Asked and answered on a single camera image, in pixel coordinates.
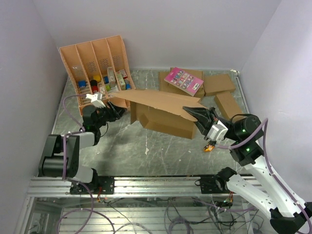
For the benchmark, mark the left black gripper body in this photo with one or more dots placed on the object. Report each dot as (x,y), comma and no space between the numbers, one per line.
(104,115)

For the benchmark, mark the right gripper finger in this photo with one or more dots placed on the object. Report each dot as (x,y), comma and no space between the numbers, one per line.
(202,114)
(203,128)

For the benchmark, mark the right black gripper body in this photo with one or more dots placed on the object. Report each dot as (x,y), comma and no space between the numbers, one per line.
(212,110)

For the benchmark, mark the large cardboard box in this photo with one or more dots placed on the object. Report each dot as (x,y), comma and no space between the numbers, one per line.
(160,111)

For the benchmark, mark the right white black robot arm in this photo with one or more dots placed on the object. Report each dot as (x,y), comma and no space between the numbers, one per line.
(244,136)

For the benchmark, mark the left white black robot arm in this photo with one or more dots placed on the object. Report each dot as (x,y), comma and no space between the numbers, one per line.
(60,156)

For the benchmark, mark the small folded cardboard box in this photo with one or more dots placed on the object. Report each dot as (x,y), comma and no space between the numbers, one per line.
(228,106)

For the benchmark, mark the folded cardboard box middle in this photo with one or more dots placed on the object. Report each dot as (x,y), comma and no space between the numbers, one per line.
(217,84)

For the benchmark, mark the folded cardboard box under book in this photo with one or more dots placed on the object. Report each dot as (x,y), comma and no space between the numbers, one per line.
(166,87)

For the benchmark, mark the orange toy car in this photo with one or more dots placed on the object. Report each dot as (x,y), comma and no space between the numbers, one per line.
(208,148)

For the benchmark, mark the green white small carton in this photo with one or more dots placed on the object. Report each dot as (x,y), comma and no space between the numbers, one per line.
(121,81)

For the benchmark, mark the pink paperback book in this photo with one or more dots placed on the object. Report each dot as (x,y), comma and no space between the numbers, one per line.
(188,83)

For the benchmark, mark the peach plastic file organizer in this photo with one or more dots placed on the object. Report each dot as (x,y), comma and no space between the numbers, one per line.
(92,67)

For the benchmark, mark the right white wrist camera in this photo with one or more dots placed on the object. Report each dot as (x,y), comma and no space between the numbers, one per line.
(217,133)

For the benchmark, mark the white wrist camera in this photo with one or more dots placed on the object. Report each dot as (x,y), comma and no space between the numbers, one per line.
(217,133)
(96,99)

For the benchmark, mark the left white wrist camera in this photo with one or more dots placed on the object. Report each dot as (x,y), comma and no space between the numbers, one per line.
(96,99)

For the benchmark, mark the aluminium mounting rail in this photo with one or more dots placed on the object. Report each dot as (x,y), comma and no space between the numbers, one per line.
(122,187)

